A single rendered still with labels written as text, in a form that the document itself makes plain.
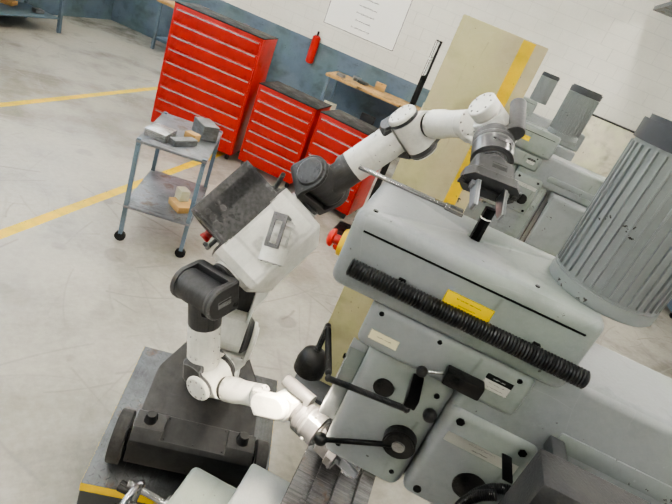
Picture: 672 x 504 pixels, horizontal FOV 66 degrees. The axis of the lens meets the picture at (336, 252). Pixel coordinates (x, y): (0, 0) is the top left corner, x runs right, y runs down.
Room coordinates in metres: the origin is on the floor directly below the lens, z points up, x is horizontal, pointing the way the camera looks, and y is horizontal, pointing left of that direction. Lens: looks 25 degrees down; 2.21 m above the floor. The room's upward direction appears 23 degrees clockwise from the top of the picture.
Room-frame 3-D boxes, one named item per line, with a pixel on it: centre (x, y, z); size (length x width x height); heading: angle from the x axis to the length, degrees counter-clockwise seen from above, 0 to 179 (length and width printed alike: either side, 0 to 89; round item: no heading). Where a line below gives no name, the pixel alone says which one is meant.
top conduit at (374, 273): (0.82, -0.26, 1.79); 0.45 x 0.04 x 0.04; 83
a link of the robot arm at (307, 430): (1.01, -0.16, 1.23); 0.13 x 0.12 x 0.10; 154
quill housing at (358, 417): (0.97, -0.24, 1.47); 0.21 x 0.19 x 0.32; 173
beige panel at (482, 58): (2.72, -0.33, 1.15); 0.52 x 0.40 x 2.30; 83
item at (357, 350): (0.98, -0.13, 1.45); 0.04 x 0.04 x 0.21; 83
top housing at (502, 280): (0.97, -0.25, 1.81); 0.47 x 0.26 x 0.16; 83
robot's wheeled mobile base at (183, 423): (1.67, 0.27, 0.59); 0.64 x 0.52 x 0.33; 12
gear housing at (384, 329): (0.96, -0.28, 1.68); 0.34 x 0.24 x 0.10; 83
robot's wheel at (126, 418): (1.38, 0.48, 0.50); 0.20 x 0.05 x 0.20; 12
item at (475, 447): (0.94, -0.43, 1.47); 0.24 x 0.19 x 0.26; 173
